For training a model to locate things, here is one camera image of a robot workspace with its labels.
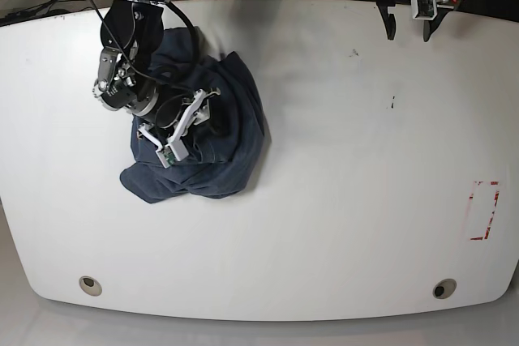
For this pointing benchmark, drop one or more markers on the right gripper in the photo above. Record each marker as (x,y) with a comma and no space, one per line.
(168,110)

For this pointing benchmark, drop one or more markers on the red tape rectangle marking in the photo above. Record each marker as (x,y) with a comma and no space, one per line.
(481,209)

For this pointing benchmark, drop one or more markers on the right table cable grommet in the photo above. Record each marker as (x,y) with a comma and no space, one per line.
(444,289)

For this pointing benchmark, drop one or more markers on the dark blue T-shirt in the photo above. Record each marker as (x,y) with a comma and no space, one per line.
(223,151)

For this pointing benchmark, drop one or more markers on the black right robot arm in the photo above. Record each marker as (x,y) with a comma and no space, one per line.
(131,32)

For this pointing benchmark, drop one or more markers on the table cable grommet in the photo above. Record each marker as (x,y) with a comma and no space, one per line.
(444,289)
(90,286)

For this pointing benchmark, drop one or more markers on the left table cable grommet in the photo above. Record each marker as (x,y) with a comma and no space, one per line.
(90,286)

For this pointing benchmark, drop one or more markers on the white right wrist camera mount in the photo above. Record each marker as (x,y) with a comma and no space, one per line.
(171,149)

